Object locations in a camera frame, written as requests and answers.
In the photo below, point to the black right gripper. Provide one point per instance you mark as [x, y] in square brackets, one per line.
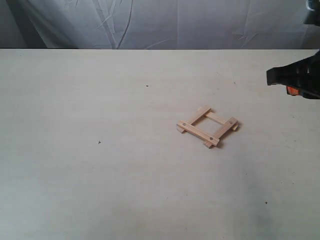
[301, 78]

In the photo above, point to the wood strip with holes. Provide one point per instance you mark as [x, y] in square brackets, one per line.
[223, 130]
[208, 139]

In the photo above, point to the plain pale wood strip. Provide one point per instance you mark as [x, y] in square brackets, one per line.
[190, 122]

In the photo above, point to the plain wood strip far right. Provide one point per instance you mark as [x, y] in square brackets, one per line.
[217, 119]

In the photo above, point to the white backdrop cloth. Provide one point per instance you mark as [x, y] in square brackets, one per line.
[156, 24]

